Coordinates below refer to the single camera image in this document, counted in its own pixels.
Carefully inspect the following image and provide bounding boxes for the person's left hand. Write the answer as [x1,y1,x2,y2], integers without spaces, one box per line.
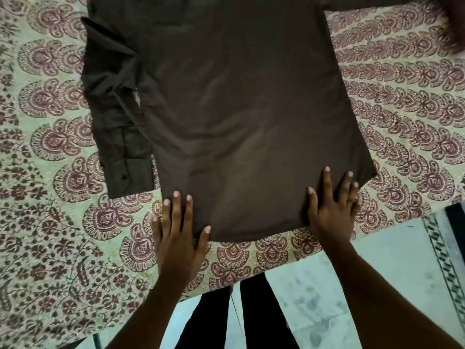
[152,190,212,288]

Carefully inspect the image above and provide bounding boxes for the person's right hand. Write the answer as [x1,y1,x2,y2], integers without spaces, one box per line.
[307,166,363,247]

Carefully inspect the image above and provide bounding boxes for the dark brown long-sleeved shirt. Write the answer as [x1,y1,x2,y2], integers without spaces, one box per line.
[80,0,445,243]

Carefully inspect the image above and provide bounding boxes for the person's right forearm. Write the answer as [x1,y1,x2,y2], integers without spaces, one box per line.
[319,240,465,349]

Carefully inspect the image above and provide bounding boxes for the person's left forearm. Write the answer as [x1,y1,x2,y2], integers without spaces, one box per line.
[108,279,198,349]

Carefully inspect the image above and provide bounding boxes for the black trousers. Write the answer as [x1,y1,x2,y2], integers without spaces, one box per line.
[174,270,301,349]

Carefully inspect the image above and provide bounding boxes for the floral patterned bedsheet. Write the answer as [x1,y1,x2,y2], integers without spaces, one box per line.
[0,0,465,349]

